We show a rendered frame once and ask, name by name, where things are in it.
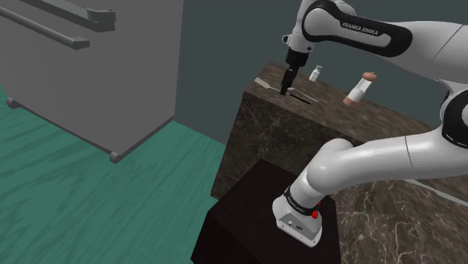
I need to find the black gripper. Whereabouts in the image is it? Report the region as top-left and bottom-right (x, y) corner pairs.
(279, 48), (311, 97)

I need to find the small white bottle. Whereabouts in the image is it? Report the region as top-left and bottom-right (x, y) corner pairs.
(308, 64), (323, 83)

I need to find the brown marble counter block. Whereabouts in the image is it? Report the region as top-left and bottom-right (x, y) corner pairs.
(211, 61), (468, 264)

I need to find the clear grinder with wooden ends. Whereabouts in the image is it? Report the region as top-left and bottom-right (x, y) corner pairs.
(343, 71), (378, 107)

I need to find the dark robot stand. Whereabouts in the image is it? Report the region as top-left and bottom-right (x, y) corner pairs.
(190, 157), (342, 264)

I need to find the metal spatula with black handle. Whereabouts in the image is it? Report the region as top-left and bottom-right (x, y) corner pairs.
(254, 76), (319, 106)

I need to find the grey appliance with bar handles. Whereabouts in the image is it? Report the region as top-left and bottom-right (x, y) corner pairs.
(0, 0), (185, 164)

